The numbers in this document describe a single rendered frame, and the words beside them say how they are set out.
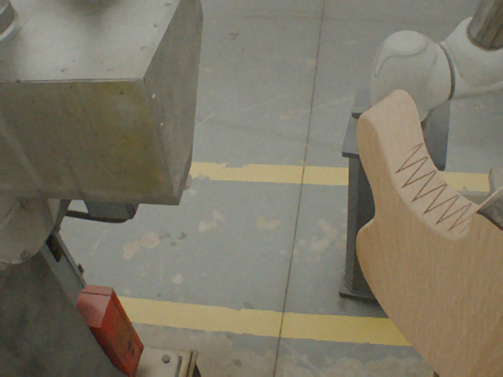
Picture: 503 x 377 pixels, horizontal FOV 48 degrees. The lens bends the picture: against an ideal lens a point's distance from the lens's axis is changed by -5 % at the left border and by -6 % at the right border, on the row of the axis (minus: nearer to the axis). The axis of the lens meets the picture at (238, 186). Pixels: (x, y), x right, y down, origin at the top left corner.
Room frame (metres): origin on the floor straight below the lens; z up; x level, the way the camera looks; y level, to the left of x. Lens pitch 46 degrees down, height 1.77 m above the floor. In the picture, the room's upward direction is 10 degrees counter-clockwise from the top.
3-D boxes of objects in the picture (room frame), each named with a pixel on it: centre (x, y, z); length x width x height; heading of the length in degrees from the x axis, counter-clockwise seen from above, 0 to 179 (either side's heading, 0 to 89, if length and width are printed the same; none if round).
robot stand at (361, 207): (1.14, -0.46, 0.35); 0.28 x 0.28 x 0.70; 65
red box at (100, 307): (0.82, 0.48, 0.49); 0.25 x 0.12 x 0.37; 73
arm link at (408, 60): (1.14, -0.47, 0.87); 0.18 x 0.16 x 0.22; 93
